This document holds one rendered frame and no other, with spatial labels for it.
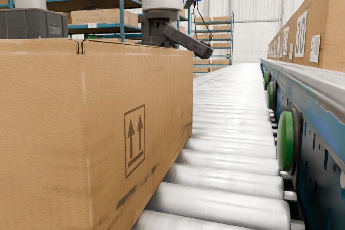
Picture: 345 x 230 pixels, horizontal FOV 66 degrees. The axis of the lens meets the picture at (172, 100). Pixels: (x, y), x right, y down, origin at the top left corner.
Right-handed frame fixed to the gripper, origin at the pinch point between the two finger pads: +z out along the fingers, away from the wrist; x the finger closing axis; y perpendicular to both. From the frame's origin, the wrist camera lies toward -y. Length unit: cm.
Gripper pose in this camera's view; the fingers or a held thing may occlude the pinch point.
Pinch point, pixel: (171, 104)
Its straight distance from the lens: 60.6
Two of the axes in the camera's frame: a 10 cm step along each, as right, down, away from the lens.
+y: -9.5, -0.5, 3.0
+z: 0.0, 9.9, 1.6
